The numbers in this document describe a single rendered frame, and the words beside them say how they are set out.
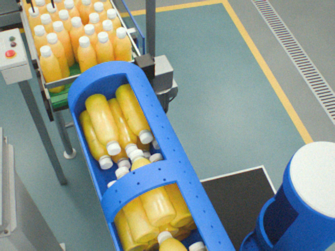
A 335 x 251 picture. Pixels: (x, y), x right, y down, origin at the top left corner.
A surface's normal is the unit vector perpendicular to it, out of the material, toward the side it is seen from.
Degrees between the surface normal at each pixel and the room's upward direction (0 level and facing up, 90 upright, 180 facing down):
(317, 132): 0
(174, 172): 23
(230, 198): 0
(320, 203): 0
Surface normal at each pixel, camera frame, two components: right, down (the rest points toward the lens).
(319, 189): 0.02, -0.60
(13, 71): 0.37, 0.75
